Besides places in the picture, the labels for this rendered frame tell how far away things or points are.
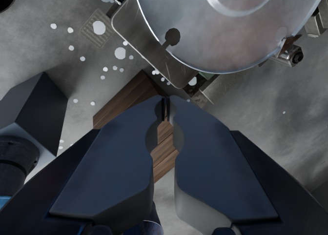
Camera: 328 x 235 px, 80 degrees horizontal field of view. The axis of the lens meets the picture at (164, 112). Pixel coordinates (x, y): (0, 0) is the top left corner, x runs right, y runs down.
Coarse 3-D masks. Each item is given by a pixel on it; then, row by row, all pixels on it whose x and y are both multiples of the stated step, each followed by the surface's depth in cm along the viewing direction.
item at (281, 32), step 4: (280, 28) 30; (284, 28) 30; (276, 32) 30; (280, 32) 31; (284, 32) 31; (276, 36) 31; (280, 36) 31; (284, 36) 31; (276, 40) 31; (280, 40) 31
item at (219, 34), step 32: (160, 0) 23; (192, 0) 24; (224, 0) 25; (256, 0) 26; (288, 0) 28; (320, 0) 29; (160, 32) 25; (192, 32) 26; (224, 32) 28; (256, 32) 29; (288, 32) 31; (192, 64) 29; (224, 64) 30; (256, 64) 32
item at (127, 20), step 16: (128, 0) 22; (112, 16) 23; (128, 16) 23; (128, 32) 24; (144, 32) 25; (176, 32) 26; (144, 48) 26; (160, 48) 26; (160, 64) 27; (176, 64) 28; (176, 80) 29
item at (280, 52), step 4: (292, 36) 31; (296, 36) 31; (300, 36) 31; (284, 40) 31; (288, 40) 31; (292, 40) 31; (284, 44) 31; (288, 44) 31; (284, 48) 32; (288, 48) 32; (280, 52) 32; (276, 56) 32
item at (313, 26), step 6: (324, 0) 34; (318, 6) 36; (324, 6) 35; (318, 12) 37; (324, 12) 36; (312, 18) 37; (318, 18) 37; (324, 18) 37; (306, 24) 40; (312, 24) 39; (318, 24) 38; (324, 24) 38; (306, 30) 41; (312, 30) 40; (318, 30) 39; (324, 30) 39; (312, 36) 41; (318, 36) 40
